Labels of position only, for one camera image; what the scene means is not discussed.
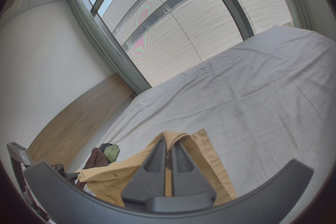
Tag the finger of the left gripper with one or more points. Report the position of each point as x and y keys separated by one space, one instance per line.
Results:
x=72 y=176

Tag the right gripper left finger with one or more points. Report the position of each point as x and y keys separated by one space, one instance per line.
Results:
x=147 y=186

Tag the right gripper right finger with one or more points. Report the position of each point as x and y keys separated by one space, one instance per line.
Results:
x=191 y=186

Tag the brown garment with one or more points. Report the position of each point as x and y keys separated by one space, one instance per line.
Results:
x=97 y=160

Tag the black garment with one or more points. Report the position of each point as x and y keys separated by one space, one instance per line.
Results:
x=105 y=146

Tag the green garment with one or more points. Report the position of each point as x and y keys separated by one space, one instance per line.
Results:
x=112 y=153

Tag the window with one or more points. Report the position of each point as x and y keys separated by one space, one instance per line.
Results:
x=196 y=20

